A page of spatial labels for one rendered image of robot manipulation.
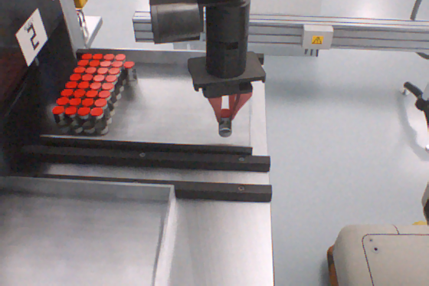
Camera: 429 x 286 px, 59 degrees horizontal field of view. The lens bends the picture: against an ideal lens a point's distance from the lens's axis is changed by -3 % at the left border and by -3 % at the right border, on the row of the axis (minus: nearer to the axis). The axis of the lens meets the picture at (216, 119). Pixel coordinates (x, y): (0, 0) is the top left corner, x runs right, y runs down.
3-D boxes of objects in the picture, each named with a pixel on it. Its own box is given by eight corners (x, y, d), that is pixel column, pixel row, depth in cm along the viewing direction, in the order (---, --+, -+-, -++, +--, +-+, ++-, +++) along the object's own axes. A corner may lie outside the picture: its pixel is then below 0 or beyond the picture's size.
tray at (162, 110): (47, 151, 64) (40, 136, 61) (92, 60, 83) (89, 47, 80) (251, 162, 62) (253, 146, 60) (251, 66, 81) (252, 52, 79)
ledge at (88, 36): (31, 49, 90) (28, 42, 88) (51, 21, 99) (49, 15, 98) (88, 50, 89) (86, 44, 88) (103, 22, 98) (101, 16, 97)
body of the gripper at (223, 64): (187, 68, 58) (185, 24, 53) (253, 60, 60) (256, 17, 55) (194, 95, 53) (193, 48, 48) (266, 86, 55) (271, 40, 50)
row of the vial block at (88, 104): (81, 134, 66) (75, 114, 63) (109, 72, 79) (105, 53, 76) (93, 135, 66) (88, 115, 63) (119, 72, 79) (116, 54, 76)
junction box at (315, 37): (301, 49, 163) (304, 30, 157) (299, 42, 166) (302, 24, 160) (329, 50, 162) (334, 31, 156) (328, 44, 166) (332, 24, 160)
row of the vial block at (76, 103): (69, 133, 66) (62, 113, 63) (98, 71, 80) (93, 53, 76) (81, 134, 66) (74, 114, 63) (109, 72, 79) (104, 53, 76)
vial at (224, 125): (217, 138, 63) (217, 118, 60) (218, 128, 65) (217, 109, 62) (231, 138, 63) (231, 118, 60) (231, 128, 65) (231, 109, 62)
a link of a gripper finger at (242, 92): (196, 108, 64) (194, 60, 57) (239, 102, 65) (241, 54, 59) (204, 136, 59) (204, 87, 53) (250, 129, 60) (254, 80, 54)
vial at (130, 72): (125, 86, 76) (122, 67, 73) (128, 79, 78) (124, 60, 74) (136, 87, 76) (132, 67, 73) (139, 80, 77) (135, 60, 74)
